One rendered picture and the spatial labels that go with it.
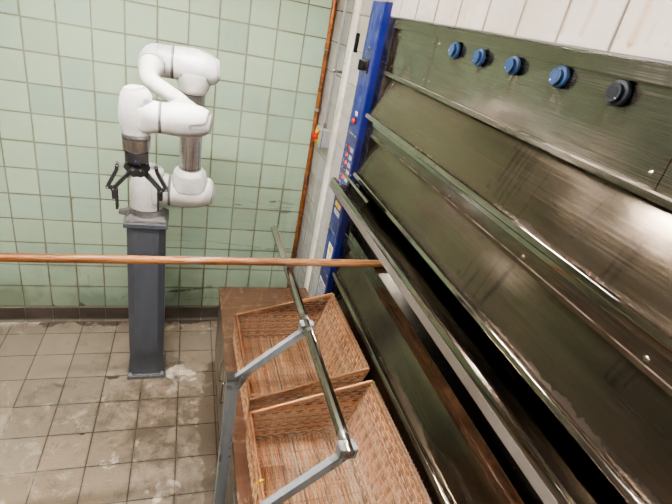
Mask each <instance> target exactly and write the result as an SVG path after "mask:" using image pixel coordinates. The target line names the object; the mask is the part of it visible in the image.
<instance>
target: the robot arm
mask: <svg viewBox="0 0 672 504"><path fill-rule="evenodd" d="M138 69H139V76H140V79H141V81H142V83H143V84H144V85H145V86H146V87H145V86H142V85H134V84H131V85H126V86H124V87H123V88H122V90H121V92H120V96H119V103H118V119H119V125H120V127H121V136H122V145H123V149H124V150H125V163H124V164H122V163H119V162H116V163H115V169H114V171H113V173H112V174H111V176H110V178H109V180H108V182H107V184H106V186H105V188H106V189H110V190H111V193H112V199H115V206H116V209H118V208H119V197H118V188H117V187H118V186H119V185H120V184H121V183H122V182H123V181H124V180H125V179H126V178H128V177H129V176H131V180H130V185H129V196H130V206H129V208H119V211H118V212H119V214H121V215H126V216H128V218H127V219H126V223H146V224H160V225H165V224H166V220H165V213H166V212H167V209H166V208H164V207H163V206H168V205H170V206H176V207H188V208H196V207H203V206H206V205H209V204H210V203H212V202H213V199H214V194H215V185H214V182H213V181H212V180H211V179H210V178H207V176H206V171H205V170H204V169H203V168H202V167H201V154H202V136H205V135H207V134H208V133H210V131H211V129H212V122H213V117H212V115H211V113H210V112H209V111H208V110H207V109H205V108H204V103H205V95H206V94H207V92H208V90H209V88H210V85H215V84H217V83H218V81H219V80H220V61H219V60H218V59H217V58H216V57H215V56H213V55H212V54H210V53H208V52H205V51H202V50H199V49H194V48H189V47H183V46H172V45H163V44H158V43H151V44H148V45H146V46H145V47H144V48H143V49H142V50H141V52H140V54H139V56H138ZM160 77H164V78H170V79H176V80H177V84H178V87H179V89H180V91H181V92H180V91H179V90H177V89H176V88H174V87H173V86H171V85H170V84H168V83H167V82H166V81H164V80H163V79H161V78H160ZM147 88H148V89H149V90H151V91H152V92H154V93H155V94H157V95H158V96H160V97H161V98H163V99H165V100H166V101H168V102H158V101H154V100H152V95H151V93H150V91H149V90H148V89H147ZM154 133H160V134H167V135H170V136H177V137H180V155H179V165H178V166H177V167H176V168H175V169H174V172H173V175H170V174H167V173H165V172H164V169H163V168H162V167H161V166H159V165H157V164H155V163H152V162H149V152H148V151H150V150H151V134H154ZM122 167H124V169H125V170H126V172H125V173H124V174H123V175H122V176H121V177H120V178H119V179H118V180H117V181H116V182H115V183H114V185H111V183H112V181H113V180H114V178H115V176H116V174H117V172H118V170H120V169H121V168H122Z"/></svg>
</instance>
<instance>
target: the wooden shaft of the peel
mask: <svg viewBox="0 0 672 504"><path fill-rule="evenodd" d="M0 262H26V263H101V264H177V265H252V266H328V267H384V266H383V265H382V263H381V262H380V260H354V259H300V258H247V257H194V256H141V255H87V254H34V253H0Z"/></svg>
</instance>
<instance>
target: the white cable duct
mask: <svg viewBox="0 0 672 504"><path fill-rule="evenodd" d="M361 2H362V0H355V5H354V11H353V16H352V22H351V27H350V33H349V38H348V44H347V50H346V55H345V61H344V66H343V72H342V77H341V83H340V88H339V94H338V99H337V105H336V111H335V116H334V122H333V127H332V133H331V138H330V144H329V149H328V155H327V160H326V166H325V172H324V177H323V183H322V188H321V194H320V199H319V205H318V210H317V216H316V221H315V227H314V233H313V238H312V244H311V249H310V255H309V259H314V255H315V250H316V244H317V239H318V233H319V228H320V223H321V217H322V212H323V207H324V201H325V196H326V190H327V185H328V180H329V174H330V169H331V164H332V158H333V153H334V147H335V142H336V137H337V131H338V126H339V121H340V115H341V110H342V104H343V99H344V94H345V88H346V83H347V78H348V72H349V67H350V61H351V56H352V51H353V45H354V40H355V35H356V29H357V24H358V18H359V13H360V8H361ZM311 271H312V266H307V271H306V277H305V282H304V288H306V289H307V292H308V287H309V282H310V277H311Z"/></svg>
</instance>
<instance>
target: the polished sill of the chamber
mask: <svg viewBox="0 0 672 504"><path fill-rule="evenodd" d="M349 239H350V241H351V243H352V244H353V246H354V248H355V249H356V251H357V252H358V254H359V256H360V257H361V259H362V260H379V259H378V257H377V256H376V254H375V253H374V251H373V250H372V249H371V247H370V246H369V244H368V243H367V241H366V240H365V238H364V237H363V235H362V234H361V232H360V231H350V233H349ZM367 269H368V270H369V272H370V274H371V275H372V277H373V278H374V280H375V282H376V283H377V285H378V287H379V288H380V290H381V291H382V293H383V295H384V296H385V298H386V300H387V301H388V303H389V304H390V306H391V308H392V309H393V311H394V313H395V314H396V316H397V317H398V319H399V321H400V322H401V324H402V326H403V327H404V329H405V331H406V332H407V334H408V335H409V337H410V339H411V340H412V342H413V344H414V345H415V347H416V348H417V350H418V352H419V353H420V355H421V357H422V358H423V360H424V361H425V363H426V365H427V366H428V368H429V370H430V371H431V373H432V374H433V376H434V378H435V379H436V381H437V383H438V384H439V386H440V387H441V389H442V391H443V392H444V394H445V396H446V397H447V399H448V400H449V402H450V404H451V405H452V407H453V409H454V410H455V412H456V414H457V415H458V417H459V418H460V420H461V422H462V423H463V425H464V427H465V428H466V430H467V431H468V433H469V435H470V436H471V438H472V440H473V441H474V443H475V444H476V446H477V448H478V449H479V451H480V453H481V454H482V456H483V457H484V459H485V461H486V462H487V464H488V466H489V467H490V469H491V470H492V472H493V474H494V475H495V477H496V479H497V480H498V482H499V484H500V485H501V487H502V488H503V490H504V492H505V493H506V495H507V497H508V498H509V500H510V501H511V503H512V504H544V503H543V501H542V500H541V498H540V497H539V495H538V494H537V492H536V491H535V490H534V488H533V487H532V485H531V484H530V482H529V481H528V479H527V478H526V476H525V475H524V473H523V472H522V470H521V469H520V467H519V466H518V464H517V463H516V461H515V460H514V458H513V457H512V456H511V454H510V453H509V451H508V450H507V448H506V447H505V445H504V444H503V442H502V441H501V439H500V438H499V436H498V435H497V433H496V432H495V430H494V429H493V427H492V426H491V424H490V423H489V422H488V420H487V419H486V417H485V416H484V414H483V413H482V411H481V410H480V408H479V407H478V405H477V404H476V402H475V401H474V399H473V398H472V396H471V395H470V393H469V392H468V390H467V389H466V388H465V386H464V385H463V383H462V382H461V380H460V379H459V377H458V376H457V374H456V373H455V371H454V370H453V368H452V367H451V365H450V364H449V362H448V361H447V359H446V358H445V356H444V355H443V354H442V352H441V351H440V349H439V348H438V346H437V345H436V343H435V342H434V340H433V339H432V337H431V336H430V334H429V333H428V331H427V330H426V328H425V327H424V325H423V324H422V322H421V321H420V319H419V318H418V317H417V315H416V314H415V312H414V311H413V309H412V308H411V306H410V305H409V303H408V302H407V300H406V299H405V297H404V296H403V294H402V293H401V291H400V290H399V288H398V287H397V285H396V284H395V283H394V281H393V280H392V278H391V277H390V275H389V274H388V272H387V271H386V269H385V268H384V267H367Z"/></svg>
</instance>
